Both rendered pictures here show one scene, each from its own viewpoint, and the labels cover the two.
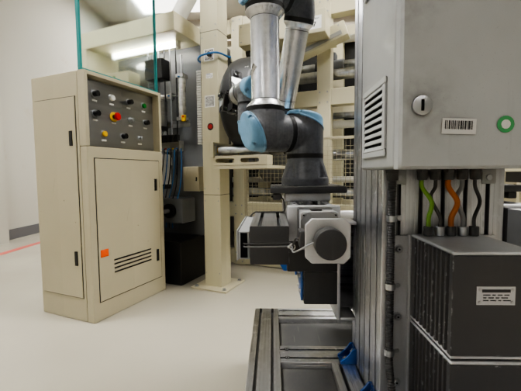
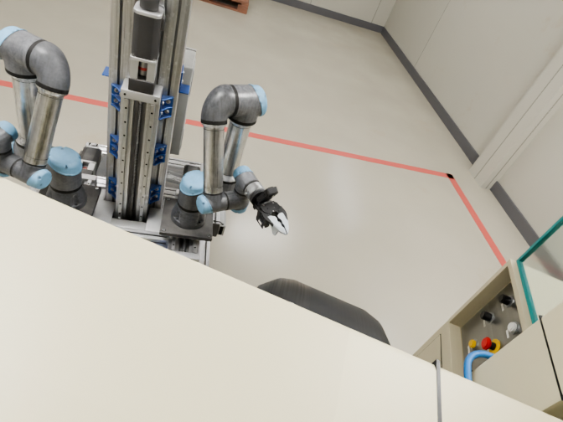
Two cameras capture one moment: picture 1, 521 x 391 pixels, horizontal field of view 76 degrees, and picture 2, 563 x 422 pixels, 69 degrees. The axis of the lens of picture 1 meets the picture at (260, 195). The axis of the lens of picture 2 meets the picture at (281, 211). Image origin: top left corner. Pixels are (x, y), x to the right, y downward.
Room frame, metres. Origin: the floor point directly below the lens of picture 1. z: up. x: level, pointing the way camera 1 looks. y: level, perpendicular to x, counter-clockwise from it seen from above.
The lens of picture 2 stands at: (2.41, -0.29, 2.04)
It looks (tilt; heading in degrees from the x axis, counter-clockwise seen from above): 40 degrees down; 158
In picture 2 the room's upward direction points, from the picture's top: 22 degrees clockwise
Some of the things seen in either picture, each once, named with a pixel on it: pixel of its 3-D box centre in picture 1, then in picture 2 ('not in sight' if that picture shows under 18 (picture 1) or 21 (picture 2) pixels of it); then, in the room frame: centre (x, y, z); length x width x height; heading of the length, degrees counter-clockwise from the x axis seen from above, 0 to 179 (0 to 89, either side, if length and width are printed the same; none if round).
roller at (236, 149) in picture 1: (243, 149); not in sight; (2.00, 0.10, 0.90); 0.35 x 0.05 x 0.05; 66
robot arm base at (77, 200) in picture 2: not in sight; (66, 190); (1.05, -0.64, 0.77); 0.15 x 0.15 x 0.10
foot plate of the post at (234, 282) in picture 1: (218, 282); not in sight; (2.22, 0.29, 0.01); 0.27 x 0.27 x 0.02; 66
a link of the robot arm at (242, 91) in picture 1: (248, 90); (245, 180); (1.15, 0.04, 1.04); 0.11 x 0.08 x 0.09; 24
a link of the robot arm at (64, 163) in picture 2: not in sight; (63, 167); (1.05, -0.64, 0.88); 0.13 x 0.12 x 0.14; 62
